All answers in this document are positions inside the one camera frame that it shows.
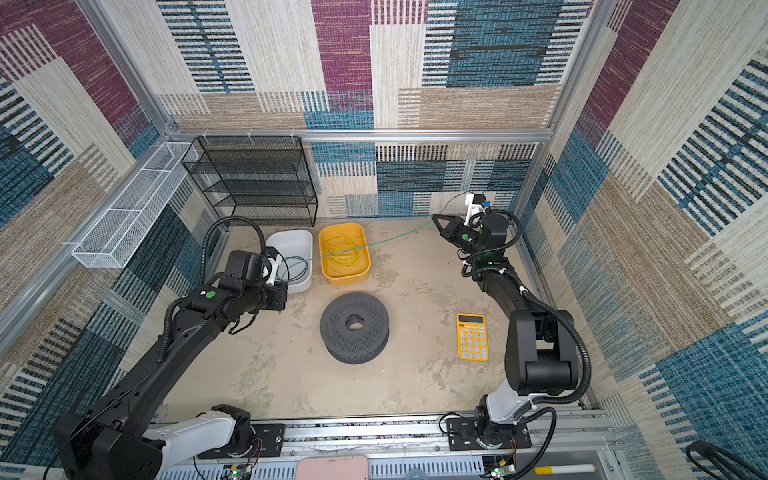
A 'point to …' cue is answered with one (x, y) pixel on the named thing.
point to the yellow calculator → (472, 338)
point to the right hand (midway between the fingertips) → (433, 217)
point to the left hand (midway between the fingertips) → (285, 287)
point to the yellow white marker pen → (567, 469)
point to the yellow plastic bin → (353, 276)
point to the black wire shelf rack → (255, 177)
